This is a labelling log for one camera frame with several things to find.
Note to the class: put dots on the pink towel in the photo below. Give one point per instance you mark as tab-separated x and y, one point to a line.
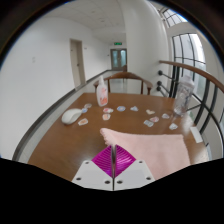
156	150

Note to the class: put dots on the clear plastic drink bottle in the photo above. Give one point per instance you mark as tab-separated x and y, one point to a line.
183	96

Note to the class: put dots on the wooden chair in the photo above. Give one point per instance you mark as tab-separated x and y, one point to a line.
128	75

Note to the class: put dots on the tall black-framed window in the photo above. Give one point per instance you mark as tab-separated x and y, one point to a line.
188	56

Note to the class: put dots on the small pale blue sticker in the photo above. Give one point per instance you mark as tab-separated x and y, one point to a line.
134	108

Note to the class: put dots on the small pink sticker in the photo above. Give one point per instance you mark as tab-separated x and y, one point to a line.
154	119
107	110

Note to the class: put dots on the glazed double door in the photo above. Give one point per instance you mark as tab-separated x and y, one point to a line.
118	59

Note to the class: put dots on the small upper black-framed window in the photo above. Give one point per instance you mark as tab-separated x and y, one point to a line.
170	17

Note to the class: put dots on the wooden handrail with black railing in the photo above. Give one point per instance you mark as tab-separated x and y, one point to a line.
196	71

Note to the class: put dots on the beige single door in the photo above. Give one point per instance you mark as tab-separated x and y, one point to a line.
77	63

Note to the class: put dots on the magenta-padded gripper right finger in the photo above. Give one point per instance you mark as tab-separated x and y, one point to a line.
138	173

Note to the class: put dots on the white computer mouse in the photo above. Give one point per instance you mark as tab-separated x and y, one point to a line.
71	116

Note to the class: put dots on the green exit sign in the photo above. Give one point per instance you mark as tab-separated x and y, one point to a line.
117	43

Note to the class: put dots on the small white round sticker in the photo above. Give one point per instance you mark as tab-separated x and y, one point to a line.
88	105

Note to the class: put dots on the white bottle with orange label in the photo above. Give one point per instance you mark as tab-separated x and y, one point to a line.
102	95

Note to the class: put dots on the small orange sticker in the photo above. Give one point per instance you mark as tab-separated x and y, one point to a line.
106	116
83	121

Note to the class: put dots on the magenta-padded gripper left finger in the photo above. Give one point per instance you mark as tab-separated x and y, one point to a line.
88	175

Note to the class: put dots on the white paper card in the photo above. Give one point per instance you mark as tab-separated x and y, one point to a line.
196	134

